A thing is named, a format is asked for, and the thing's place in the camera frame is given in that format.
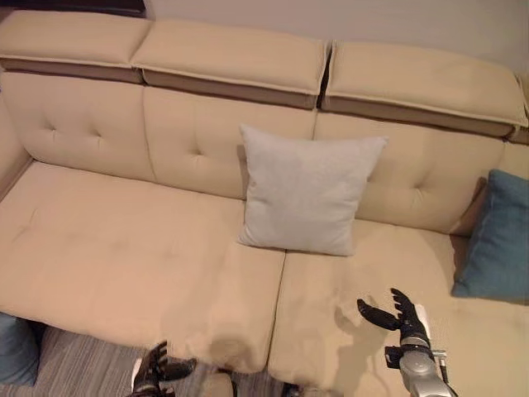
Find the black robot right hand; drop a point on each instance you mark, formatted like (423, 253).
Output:
(407, 316)

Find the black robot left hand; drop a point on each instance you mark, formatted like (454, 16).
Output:
(159, 368)

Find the beige sofa seat cushion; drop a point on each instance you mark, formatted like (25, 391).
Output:
(330, 281)
(124, 256)

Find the beige sofa headrest cushion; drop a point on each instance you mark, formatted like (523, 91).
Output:
(231, 58)
(70, 39)
(417, 84)
(521, 107)

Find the beige leather sofa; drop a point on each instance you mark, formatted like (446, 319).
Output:
(103, 132)

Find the grey striped rug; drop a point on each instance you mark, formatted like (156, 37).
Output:
(91, 368)

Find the blue square cushion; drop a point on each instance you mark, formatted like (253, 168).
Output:
(496, 244)
(15, 351)

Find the light grey square cushion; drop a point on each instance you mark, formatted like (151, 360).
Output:
(303, 190)

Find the dark brown panel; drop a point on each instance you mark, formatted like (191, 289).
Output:
(70, 6)

